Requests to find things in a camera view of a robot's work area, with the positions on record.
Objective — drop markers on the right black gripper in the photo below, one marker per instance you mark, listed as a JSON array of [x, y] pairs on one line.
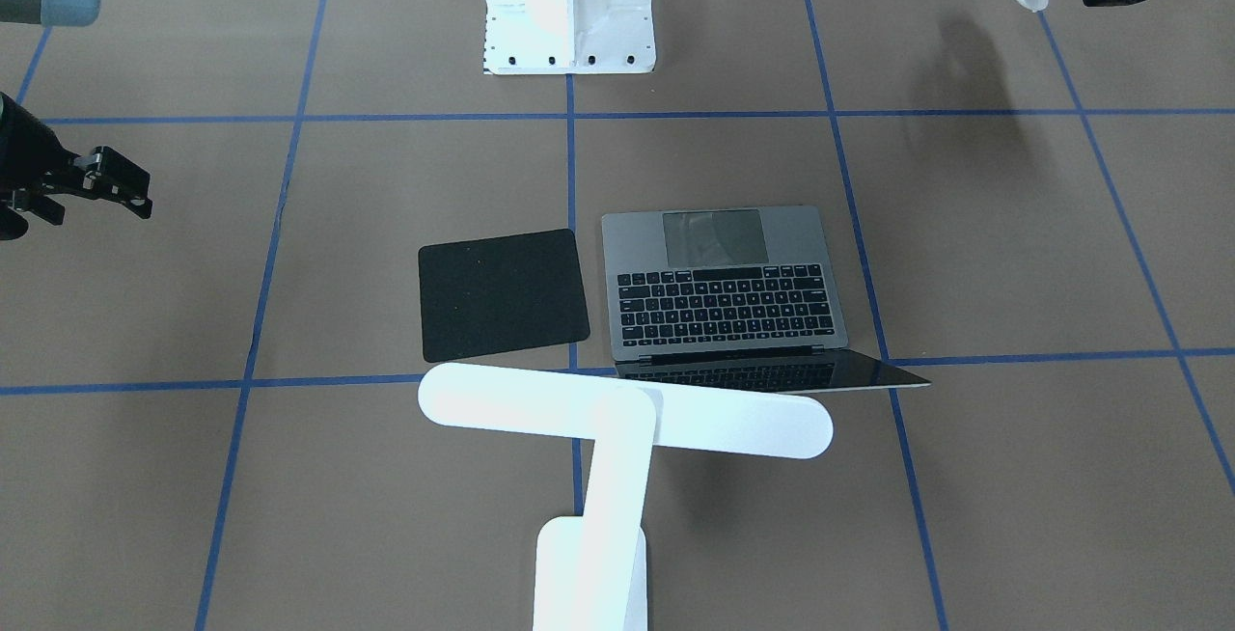
[[21, 150]]

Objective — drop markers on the black mouse pad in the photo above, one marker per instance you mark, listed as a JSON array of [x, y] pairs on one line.
[[493, 295]]

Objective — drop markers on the grey laptop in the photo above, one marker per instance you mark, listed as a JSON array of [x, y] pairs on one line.
[[733, 298]]

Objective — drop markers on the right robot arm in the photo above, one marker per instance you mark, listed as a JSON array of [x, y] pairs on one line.
[[51, 13]]

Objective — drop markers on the white desk lamp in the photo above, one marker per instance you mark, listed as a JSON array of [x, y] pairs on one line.
[[591, 569]]

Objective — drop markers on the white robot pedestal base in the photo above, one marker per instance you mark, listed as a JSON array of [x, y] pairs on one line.
[[569, 37]]

